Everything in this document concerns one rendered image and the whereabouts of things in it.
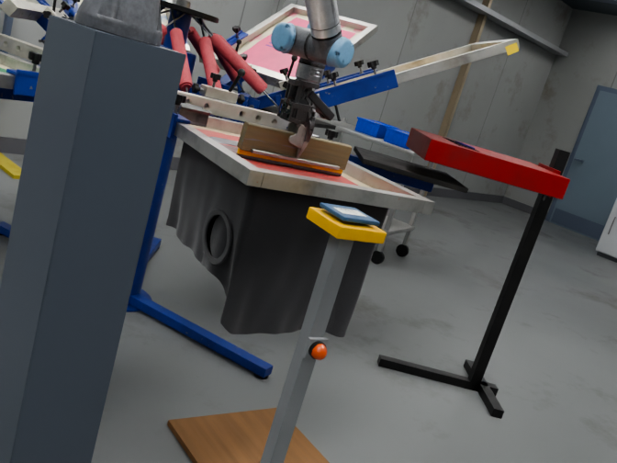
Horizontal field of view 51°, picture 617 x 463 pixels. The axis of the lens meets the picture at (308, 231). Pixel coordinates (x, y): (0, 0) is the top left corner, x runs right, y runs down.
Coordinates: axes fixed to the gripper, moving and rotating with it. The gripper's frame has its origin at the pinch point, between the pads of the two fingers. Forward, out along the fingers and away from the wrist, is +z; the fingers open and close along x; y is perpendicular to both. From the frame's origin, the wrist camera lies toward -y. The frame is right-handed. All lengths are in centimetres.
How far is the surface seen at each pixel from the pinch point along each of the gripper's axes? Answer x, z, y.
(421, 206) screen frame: 31.7, 3.8, -23.2
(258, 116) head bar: -53, -1, -14
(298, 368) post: 50, 41, 17
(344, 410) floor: -15, 102, -61
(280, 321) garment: 22.2, 43.2, 5.8
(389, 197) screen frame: 31.6, 2.4, -11.2
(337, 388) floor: -31, 103, -68
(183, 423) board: -11, 98, 11
